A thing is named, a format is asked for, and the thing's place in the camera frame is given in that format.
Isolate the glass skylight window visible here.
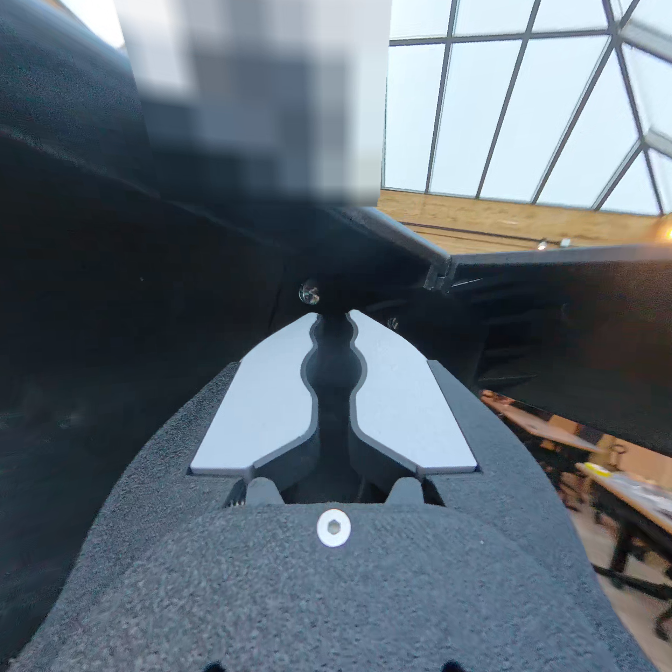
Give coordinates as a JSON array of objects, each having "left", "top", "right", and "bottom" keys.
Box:
[{"left": 382, "top": 0, "right": 672, "bottom": 217}]

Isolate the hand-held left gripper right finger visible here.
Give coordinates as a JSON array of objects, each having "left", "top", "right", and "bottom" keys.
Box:
[{"left": 348, "top": 310, "right": 479, "bottom": 476}]

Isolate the wooden work table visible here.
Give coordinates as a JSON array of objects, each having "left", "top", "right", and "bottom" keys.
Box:
[
  {"left": 575, "top": 461, "right": 672, "bottom": 642},
  {"left": 480, "top": 390, "right": 606, "bottom": 456}
]

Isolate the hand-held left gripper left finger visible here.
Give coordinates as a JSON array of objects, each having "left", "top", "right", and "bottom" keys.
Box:
[{"left": 190, "top": 313, "right": 320, "bottom": 477}]

